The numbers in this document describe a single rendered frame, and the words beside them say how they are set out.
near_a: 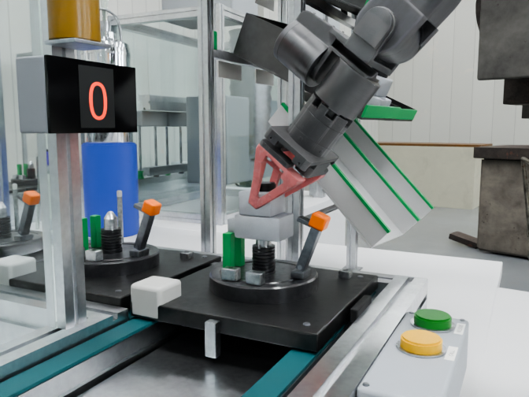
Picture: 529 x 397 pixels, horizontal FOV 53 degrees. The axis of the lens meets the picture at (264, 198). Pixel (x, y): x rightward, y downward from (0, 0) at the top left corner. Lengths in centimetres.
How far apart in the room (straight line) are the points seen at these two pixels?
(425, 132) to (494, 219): 647
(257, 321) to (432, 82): 1112
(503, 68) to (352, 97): 433
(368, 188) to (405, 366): 51
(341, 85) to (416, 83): 1112
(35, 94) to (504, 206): 494
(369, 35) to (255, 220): 25
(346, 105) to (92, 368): 39
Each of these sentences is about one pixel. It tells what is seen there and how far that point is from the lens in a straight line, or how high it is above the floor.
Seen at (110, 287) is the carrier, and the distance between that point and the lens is 73.
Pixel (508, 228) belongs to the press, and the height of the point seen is 27.
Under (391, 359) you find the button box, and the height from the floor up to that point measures 96.
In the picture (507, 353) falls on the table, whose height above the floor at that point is 86.
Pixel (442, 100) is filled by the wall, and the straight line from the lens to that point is 1154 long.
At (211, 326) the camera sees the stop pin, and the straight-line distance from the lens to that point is 60.
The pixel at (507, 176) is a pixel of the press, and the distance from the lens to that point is 525.
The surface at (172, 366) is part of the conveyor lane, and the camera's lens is 62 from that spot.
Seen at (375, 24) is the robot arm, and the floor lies 128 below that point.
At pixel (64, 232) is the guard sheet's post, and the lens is 60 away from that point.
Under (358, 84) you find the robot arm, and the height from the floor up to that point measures 122.
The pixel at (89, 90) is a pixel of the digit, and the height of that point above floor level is 121.
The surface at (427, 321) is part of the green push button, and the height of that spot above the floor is 97.
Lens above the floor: 118
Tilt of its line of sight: 8 degrees down
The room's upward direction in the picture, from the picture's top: straight up
